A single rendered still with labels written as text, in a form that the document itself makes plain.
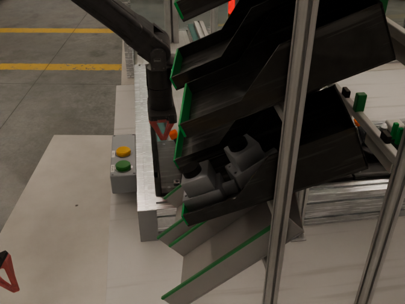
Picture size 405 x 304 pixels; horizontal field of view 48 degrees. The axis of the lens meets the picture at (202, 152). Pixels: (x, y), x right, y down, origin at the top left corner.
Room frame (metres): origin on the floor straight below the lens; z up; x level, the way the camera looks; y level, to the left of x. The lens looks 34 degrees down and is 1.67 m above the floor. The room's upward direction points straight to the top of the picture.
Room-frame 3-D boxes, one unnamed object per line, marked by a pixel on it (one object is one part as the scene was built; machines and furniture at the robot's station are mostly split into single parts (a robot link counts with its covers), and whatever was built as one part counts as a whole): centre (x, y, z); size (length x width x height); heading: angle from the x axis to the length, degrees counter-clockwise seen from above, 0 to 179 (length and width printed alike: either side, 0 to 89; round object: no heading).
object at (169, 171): (1.01, 0.00, 0.96); 0.24 x 0.24 x 0.02; 8
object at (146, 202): (1.26, 0.19, 0.91); 0.89 x 0.06 x 0.11; 8
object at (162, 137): (1.01, 0.10, 1.09); 0.07 x 0.07 x 0.09; 8
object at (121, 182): (1.06, 0.22, 0.93); 0.21 x 0.07 x 0.06; 8
